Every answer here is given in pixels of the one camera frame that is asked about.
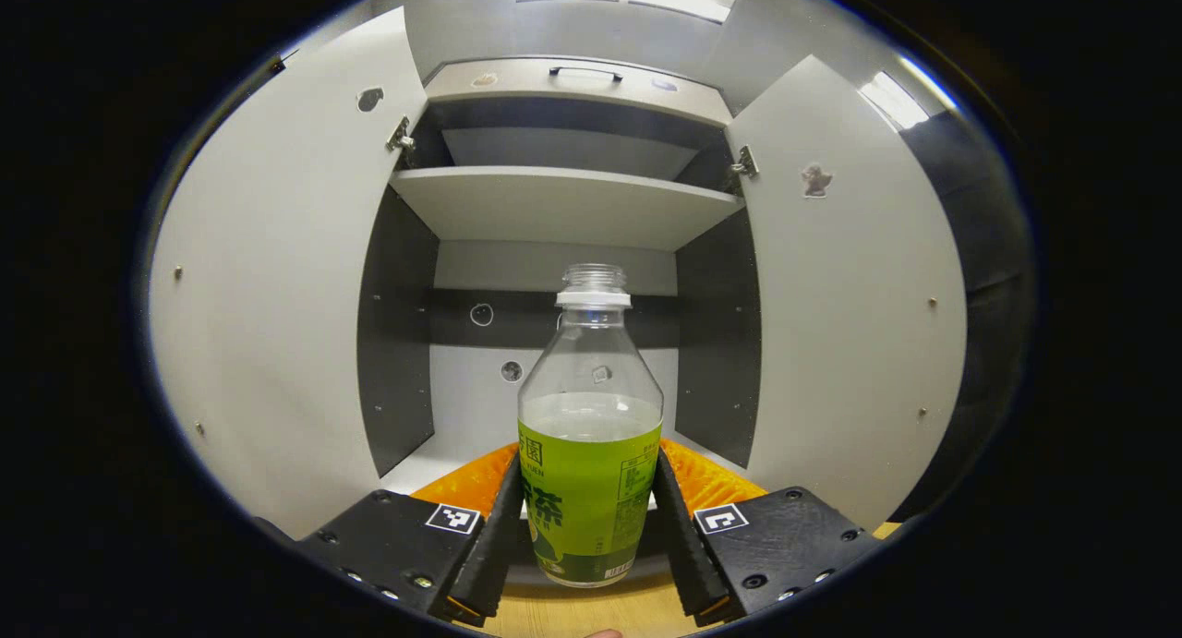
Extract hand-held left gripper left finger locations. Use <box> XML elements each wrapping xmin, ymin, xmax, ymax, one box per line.
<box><xmin>295</xmin><ymin>442</ymin><xmax>525</xmax><ymax>628</ymax></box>

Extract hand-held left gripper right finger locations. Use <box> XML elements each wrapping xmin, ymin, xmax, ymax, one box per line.
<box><xmin>652</xmin><ymin>438</ymin><xmax>883</xmax><ymax>628</ymax></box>

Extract green label bottle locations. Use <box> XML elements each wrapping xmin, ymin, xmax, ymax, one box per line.
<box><xmin>517</xmin><ymin>263</ymin><xmax>666</xmax><ymax>588</ymax></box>

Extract grey cabinet door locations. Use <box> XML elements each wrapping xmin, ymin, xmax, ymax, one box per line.
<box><xmin>148</xmin><ymin>6</ymin><xmax>435</xmax><ymax>542</ymax></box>
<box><xmin>723</xmin><ymin>54</ymin><xmax>969</xmax><ymax>533</ymax></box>

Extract grey cabinet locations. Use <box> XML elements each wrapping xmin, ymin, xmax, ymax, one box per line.
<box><xmin>356</xmin><ymin>56</ymin><xmax>767</xmax><ymax>500</ymax></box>

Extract grey cabinet drawer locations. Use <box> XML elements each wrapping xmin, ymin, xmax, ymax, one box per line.
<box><xmin>425</xmin><ymin>56</ymin><xmax>735</xmax><ymax>129</ymax></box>

